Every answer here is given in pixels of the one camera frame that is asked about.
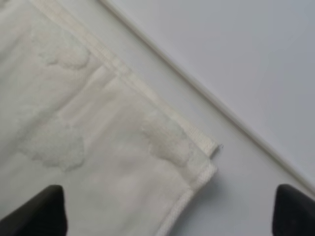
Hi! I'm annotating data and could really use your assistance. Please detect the white rectangular plastic tray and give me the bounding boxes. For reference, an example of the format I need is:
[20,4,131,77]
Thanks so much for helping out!
[104,0,315,189]

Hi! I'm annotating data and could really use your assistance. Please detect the cream white towel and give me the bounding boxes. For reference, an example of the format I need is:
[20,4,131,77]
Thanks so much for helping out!
[0,0,218,236]

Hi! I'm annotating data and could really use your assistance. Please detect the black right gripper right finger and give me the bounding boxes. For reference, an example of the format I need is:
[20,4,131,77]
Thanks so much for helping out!
[272,184,315,236]

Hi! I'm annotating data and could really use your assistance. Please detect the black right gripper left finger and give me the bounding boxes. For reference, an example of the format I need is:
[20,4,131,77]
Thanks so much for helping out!
[0,185,68,236]

